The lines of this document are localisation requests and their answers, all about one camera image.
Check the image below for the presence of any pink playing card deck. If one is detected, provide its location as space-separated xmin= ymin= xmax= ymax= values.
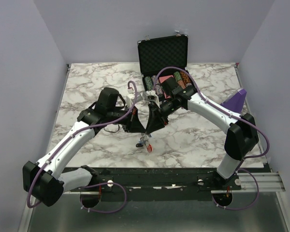
xmin=159 ymin=75 xmax=174 ymax=83

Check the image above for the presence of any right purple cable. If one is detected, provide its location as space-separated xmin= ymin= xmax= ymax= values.
xmin=152 ymin=67 xmax=272 ymax=210

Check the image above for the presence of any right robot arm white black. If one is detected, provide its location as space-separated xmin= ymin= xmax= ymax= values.
xmin=145 ymin=77 xmax=259 ymax=189

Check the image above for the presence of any chain of silver split rings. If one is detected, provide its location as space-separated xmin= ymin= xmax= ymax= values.
xmin=139 ymin=132 xmax=150 ymax=145

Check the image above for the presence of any red-handled metal keyring tool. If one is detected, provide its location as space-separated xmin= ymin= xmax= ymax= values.
xmin=145 ymin=142 xmax=153 ymax=153

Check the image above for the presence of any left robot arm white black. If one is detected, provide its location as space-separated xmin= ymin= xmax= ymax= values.
xmin=22 ymin=82 xmax=145 ymax=208

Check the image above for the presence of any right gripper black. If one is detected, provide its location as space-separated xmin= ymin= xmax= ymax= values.
xmin=145 ymin=97 xmax=178 ymax=135

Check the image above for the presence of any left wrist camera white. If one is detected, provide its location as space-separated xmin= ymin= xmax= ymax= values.
xmin=126 ymin=92 xmax=143 ymax=108

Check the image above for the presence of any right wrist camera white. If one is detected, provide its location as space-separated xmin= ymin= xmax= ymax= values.
xmin=142 ymin=90 xmax=160 ymax=107

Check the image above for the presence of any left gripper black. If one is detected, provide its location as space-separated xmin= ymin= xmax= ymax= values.
xmin=107 ymin=104 xmax=146 ymax=133

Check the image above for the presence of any black poker chip case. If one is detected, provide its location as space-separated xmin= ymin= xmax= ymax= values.
xmin=137 ymin=34 xmax=188 ymax=91

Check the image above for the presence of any black mounting rail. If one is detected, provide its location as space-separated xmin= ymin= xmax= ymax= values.
xmin=70 ymin=168 xmax=241 ymax=202

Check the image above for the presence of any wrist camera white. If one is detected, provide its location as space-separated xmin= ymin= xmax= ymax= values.
xmin=126 ymin=92 xmax=143 ymax=108
xmin=142 ymin=90 xmax=160 ymax=107

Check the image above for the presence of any purple box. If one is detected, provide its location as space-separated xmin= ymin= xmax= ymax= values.
xmin=220 ymin=88 xmax=247 ymax=113

